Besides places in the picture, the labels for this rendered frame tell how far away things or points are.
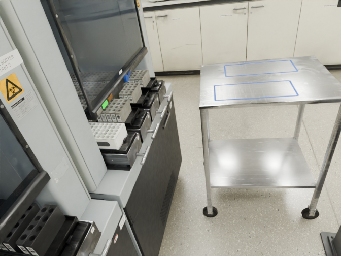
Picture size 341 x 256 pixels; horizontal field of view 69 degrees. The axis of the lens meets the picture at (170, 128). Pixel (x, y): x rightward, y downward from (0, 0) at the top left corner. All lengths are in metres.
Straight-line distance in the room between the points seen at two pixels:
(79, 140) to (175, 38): 2.50
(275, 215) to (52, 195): 1.31
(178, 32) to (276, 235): 2.36
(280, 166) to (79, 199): 1.14
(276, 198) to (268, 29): 1.92
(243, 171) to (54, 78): 1.15
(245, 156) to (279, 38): 1.82
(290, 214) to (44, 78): 1.50
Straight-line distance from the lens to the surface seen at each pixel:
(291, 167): 1.61
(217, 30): 3.08
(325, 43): 3.28
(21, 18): 0.69
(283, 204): 1.78
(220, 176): 1.51
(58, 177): 0.76
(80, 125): 0.83
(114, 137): 0.92
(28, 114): 0.67
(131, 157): 0.95
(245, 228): 1.65
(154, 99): 1.22
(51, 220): 0.75
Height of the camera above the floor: 1.39
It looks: 36 degrees down
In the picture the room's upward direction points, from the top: 10 degrees counter-clockwise
